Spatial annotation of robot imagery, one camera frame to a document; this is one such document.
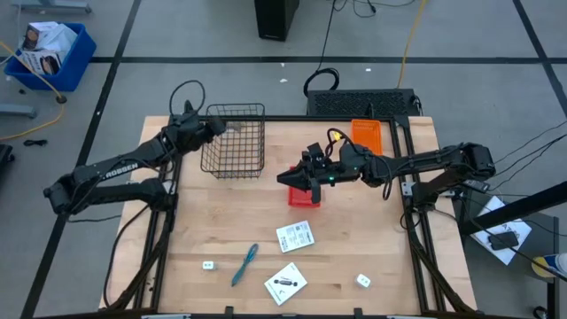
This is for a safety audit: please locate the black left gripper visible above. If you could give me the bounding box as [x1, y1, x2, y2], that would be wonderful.
[170, 113, 227, 154]

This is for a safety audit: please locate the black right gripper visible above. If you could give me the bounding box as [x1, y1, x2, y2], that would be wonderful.
[277, 145, 377, 205]

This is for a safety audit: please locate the orange plastic bin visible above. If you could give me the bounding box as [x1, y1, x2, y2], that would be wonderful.
[350, 118, 384, 157]

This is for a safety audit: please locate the white box with device picture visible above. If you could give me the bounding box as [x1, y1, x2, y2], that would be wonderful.
[263, 261, 308, 307]

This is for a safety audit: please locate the teal plastic tool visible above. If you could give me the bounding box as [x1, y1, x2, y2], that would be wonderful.
[230, 242, 260, 288]

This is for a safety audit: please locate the red plastic bin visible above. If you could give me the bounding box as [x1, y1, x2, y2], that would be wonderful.
[287, 166, 322, 208]

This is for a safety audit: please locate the blue plastic floor bin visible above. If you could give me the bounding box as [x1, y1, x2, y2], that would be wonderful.
[3, 21, 97, 93]

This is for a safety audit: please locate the black perforated equipment case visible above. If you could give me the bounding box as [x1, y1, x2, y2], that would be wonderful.
[306, 88, 422, 118]

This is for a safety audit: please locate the black computer tower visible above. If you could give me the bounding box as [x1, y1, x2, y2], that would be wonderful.
[253, 0, 300, 43]

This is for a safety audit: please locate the white product box with photo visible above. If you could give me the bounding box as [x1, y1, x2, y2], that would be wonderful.
[19, 50, 63, 75]
[21, 20, 58, 51]

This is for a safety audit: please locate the grey metal table foot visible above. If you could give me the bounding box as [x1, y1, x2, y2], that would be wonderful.
[11, 0, 93, 14]
[0, 104, 37, 120]

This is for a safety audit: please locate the black phone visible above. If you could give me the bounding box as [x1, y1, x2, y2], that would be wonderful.
[487, 230, 520, 252]

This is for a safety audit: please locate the black metal beam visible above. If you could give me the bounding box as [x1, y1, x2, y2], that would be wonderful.
[460, 181, 567, 236]

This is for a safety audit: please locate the white paper sheet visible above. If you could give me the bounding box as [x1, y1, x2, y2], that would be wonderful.
[470, 195, 532, 266]

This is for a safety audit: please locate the black side table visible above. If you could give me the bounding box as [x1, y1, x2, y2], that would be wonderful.
[455, 194, 560, 319]

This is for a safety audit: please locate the yellow and blue tape roll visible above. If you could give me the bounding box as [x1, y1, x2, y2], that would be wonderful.
[531, 252, 567, 279]

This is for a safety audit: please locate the black wire basket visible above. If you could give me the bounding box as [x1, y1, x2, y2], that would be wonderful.
[199, 103, 267, 180]

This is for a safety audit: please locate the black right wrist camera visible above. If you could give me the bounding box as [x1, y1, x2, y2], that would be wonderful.
[302, 142, 327, 166]

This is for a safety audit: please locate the black left camera cable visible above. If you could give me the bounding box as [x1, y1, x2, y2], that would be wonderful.
[169, 79, 206, 117]

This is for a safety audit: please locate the black camera cable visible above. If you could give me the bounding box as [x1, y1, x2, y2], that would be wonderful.
[326, 128, 355, 157]
[169, 79, 206, 117]

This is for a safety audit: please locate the black right camera cable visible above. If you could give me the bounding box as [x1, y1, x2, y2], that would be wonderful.
[326, 128, 355, 157]

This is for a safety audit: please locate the black aluminium table frame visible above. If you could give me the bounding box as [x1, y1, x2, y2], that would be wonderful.
[99, 99, 479, 319]

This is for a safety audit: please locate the coiled black floor cable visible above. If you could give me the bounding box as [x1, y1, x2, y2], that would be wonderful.
[303, 66, 341, 97]

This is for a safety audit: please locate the yellow power cable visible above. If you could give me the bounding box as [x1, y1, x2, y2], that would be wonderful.
[0, 40, 67, 142]
[396, 0, 430, 89]

